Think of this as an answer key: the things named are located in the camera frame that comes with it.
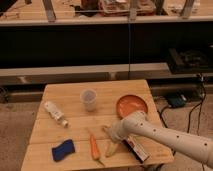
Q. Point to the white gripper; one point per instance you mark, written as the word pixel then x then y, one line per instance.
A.
pixel 115 133

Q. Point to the orange chili pepper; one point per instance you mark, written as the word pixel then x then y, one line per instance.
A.
pixel 95 153

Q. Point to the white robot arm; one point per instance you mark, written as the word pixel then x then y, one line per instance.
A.
pixel 195 147

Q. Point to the orange ceramic plate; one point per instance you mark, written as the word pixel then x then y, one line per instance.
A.
pixel 128 104

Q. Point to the translucent plastic cup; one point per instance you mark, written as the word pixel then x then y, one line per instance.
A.
pixel 88 98

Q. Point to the black rectangular box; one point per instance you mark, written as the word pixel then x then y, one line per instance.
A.
pixel 136 148

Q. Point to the blue sponge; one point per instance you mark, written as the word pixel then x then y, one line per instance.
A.
pixel 61 151

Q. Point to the wooden table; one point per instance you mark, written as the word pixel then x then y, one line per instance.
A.
pixel 47 133

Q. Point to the clear plastic bottle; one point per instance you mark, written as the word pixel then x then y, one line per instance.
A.
pixel 56 113

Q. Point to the black power adapter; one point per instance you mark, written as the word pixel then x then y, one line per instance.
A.
pixel 175 101

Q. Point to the black box on shelf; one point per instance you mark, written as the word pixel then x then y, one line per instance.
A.
pixel 189 62

